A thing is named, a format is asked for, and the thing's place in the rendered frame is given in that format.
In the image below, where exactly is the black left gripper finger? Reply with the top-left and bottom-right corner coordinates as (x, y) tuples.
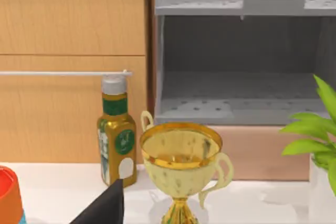
(68, 178), (125, 224)

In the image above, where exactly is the amber bottle with grey cap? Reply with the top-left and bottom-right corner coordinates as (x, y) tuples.
(96, 74), (138, 188)

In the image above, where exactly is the gold trophy cup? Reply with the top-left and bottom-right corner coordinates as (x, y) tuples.
(140, 110), (234, 224)

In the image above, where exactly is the wooden drawer front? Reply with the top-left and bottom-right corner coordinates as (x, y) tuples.
(0, 55), (147, 164)

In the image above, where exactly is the orange cup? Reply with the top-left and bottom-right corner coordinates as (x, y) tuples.
(0, 165), (27, 224)

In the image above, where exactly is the wooden cupboard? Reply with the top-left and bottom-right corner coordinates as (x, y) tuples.
(145, 0), (336, 182)

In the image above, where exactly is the grey pierced drawer inside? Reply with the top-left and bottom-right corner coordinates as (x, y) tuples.
(154, 0), (336, 126)

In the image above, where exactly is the wooden door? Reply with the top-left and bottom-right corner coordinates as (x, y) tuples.
(0, 0), (147, 56)

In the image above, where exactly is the green plant in white pot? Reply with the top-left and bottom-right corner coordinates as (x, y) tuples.
(278, 74), (336, 224)

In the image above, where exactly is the long metal handle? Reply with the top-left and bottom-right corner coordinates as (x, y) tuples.
(0, 69), (133, 79)

